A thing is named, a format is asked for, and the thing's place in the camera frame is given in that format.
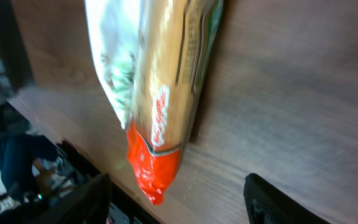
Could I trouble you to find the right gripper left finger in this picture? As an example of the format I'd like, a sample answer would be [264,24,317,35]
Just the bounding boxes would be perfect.
[27,174,112,224]

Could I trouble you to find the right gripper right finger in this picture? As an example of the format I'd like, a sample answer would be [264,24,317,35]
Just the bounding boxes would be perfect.
[244,173,328,224]

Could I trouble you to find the white silver tube package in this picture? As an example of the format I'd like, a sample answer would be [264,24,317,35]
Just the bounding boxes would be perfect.
[85,0,144,129]

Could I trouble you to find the long orange snack package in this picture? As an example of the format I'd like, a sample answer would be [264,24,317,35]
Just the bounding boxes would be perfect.
[127,0,224,205]

